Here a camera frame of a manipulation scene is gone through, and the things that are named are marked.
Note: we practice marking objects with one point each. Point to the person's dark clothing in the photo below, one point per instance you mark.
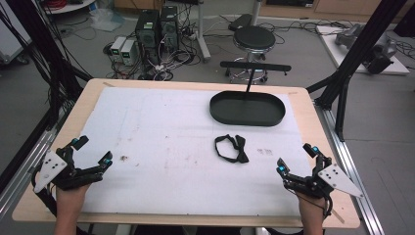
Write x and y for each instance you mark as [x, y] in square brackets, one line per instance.
[212, 231]

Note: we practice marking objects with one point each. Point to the round white table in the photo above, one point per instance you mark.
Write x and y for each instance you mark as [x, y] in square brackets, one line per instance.
[70, 6]

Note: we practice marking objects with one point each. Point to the black round stool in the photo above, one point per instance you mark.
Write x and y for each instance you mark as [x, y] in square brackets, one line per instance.
[254, 37]

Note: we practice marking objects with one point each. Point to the grey cabinet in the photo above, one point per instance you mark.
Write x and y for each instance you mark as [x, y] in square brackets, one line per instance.
[11, 36]

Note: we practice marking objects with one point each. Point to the white floor board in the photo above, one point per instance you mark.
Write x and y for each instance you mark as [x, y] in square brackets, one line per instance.
[329, 45]

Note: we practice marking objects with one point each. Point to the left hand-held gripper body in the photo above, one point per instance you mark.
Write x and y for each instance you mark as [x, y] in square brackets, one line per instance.
[49, 168]

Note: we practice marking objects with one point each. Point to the aluminium rail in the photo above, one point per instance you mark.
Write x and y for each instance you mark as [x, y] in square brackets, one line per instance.
[23, 173]
[352, 163]

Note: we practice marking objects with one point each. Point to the clear plastic bag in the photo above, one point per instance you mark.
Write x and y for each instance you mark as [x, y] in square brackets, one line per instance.
[106, 19]

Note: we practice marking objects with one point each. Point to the black padded seat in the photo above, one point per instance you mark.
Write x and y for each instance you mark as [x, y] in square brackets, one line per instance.
[239, 22]

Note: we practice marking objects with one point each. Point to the black bow tie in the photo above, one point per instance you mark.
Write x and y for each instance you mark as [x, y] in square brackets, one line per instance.
[242, 154]

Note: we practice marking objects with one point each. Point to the black T-bar stand with tray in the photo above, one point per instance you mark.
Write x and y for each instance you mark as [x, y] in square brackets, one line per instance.
[248, 111]

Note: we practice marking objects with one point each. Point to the white table leg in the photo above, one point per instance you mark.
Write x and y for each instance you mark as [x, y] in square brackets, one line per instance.
[203, 32]

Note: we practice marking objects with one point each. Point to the grey bench power supply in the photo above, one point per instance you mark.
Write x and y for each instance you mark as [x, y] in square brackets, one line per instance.
[128, 52]
[116, 47]

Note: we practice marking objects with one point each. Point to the black frame strut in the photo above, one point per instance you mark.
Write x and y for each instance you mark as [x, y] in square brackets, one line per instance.
[359, 49]
[42, 49]

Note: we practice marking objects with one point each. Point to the person's left hand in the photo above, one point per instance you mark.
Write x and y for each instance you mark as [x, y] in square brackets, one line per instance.
[70, 200]

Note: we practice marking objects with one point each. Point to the person's right hand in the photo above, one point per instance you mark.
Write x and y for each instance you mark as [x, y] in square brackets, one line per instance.
[311, 209]

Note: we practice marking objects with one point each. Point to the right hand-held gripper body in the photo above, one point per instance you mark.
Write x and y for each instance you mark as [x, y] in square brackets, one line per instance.
[339, 179]

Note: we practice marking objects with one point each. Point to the grey and black machine part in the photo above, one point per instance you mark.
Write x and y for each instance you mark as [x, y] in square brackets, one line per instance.
[381, 55]

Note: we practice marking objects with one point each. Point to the black computer tower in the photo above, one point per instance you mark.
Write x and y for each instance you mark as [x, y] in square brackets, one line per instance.
[147, 36]
[169, 29]

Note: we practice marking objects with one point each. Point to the white table mat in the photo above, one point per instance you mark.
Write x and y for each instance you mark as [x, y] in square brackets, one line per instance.
[163, 124]

